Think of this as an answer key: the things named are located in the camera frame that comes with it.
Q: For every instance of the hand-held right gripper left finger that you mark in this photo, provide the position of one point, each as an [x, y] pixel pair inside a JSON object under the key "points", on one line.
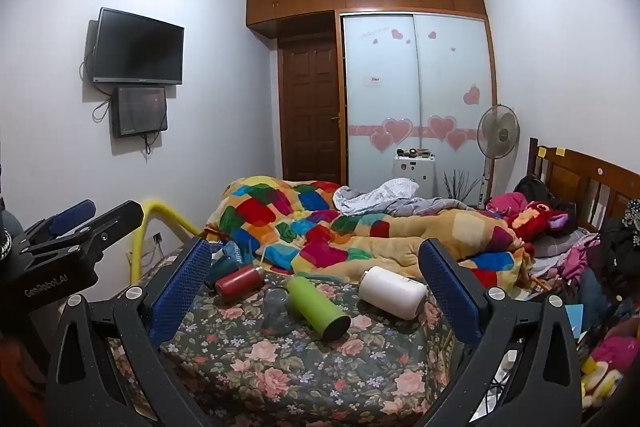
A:
{"points": [[180, 294]]}

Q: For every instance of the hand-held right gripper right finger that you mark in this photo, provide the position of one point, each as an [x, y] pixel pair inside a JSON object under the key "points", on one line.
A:
{"points": [[450, 297]]}

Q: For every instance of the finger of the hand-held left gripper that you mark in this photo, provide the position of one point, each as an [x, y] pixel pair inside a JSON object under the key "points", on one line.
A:
{"points": [[117, 219], [75, 214]]}

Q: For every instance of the white cup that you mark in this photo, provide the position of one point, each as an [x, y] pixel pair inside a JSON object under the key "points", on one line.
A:
{"points": [[392, 292]]}

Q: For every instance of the red cup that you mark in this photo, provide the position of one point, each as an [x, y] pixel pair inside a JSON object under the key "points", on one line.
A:
{"points": [[240, 283]]}

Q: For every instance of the clear glass cup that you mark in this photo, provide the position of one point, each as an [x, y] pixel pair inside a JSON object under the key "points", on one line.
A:
{"points": [[276, 309]]}

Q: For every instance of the green cup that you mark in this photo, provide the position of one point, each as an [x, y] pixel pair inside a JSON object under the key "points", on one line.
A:
{"points": [[315, 304]]}

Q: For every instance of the teal cup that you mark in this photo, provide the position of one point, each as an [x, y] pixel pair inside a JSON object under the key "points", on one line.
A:
{"points": [[224, 268]]}

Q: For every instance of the light blue ribbed cup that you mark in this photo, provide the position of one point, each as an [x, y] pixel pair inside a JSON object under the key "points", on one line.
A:
{"points": [[232, 252]]}

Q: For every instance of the yellow padded tube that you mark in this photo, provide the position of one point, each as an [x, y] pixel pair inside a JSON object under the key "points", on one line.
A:
{"points": [[142, 232]]}

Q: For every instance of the pink cloth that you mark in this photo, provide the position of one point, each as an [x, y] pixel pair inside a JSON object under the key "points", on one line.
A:
{"points": [[505, 204]]}

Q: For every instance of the dried decorative twigs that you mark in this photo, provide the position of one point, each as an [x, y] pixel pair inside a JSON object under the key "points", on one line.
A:
{"points": [[460, 187]]}

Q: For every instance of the small black monitor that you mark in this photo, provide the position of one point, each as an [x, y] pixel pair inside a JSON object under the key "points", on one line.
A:
{"points": [[140, 111]]}

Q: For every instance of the grey striped cloth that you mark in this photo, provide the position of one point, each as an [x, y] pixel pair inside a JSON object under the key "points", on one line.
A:
{"points": [[395, 192]]}

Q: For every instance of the red plush toy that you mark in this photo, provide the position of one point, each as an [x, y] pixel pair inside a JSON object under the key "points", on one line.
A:
{"points": [[537, 217]]}

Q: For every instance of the floral bed sheet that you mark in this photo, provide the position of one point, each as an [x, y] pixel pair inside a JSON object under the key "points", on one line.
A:
{"points": [[280, 372]]}

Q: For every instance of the white small cabinet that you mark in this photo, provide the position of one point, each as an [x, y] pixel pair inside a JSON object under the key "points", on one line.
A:
{"points": [[414, 174]]}

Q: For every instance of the black bag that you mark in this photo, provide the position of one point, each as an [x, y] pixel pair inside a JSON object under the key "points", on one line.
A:
{"points": [[532, 188]]}

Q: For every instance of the colourful patchwork quilt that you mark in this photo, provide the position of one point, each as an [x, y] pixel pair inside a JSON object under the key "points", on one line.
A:
{"points": [[320, 232]]}

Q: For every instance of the pile of clothes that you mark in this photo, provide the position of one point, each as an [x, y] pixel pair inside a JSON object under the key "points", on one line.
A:
{"points": [[607, 257]]}

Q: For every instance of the yellow and white toys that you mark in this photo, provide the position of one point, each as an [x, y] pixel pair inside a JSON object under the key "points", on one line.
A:
{"points": [[602, 379]]}

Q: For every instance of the white standing fan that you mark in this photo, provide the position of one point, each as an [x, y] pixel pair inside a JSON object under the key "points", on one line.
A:
{"points": [[497, 129]]}

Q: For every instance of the pink heart stickers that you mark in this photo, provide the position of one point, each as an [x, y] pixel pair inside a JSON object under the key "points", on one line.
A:
{"points": [[395, 131]]}

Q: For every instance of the brown wooden headboard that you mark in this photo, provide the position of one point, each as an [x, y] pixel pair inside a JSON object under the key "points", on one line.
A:
{"points": [[580, 174]]}

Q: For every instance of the frosted sliding wardrobe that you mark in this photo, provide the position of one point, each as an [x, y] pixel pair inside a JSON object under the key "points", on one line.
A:
{"points": [[415, 82]]}

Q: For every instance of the brown wooden door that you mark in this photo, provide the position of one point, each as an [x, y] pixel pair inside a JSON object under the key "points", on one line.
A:
{"points": [[310, 117]]}

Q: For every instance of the black wall television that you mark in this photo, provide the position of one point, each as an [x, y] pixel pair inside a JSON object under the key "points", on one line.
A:
{"points": [[139, 47]]}

